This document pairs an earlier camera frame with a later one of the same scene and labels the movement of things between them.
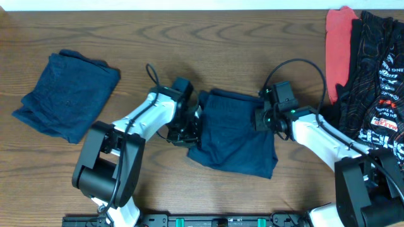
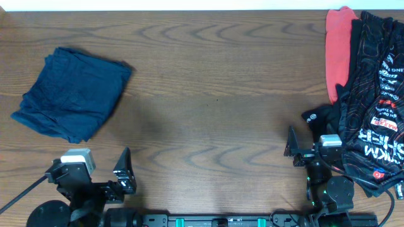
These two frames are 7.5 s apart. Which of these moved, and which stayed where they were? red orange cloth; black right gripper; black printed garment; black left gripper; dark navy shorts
Moved: black right gripper; black left gripper; dark navy shorts
Stayed: black printed garment; red orange cloth
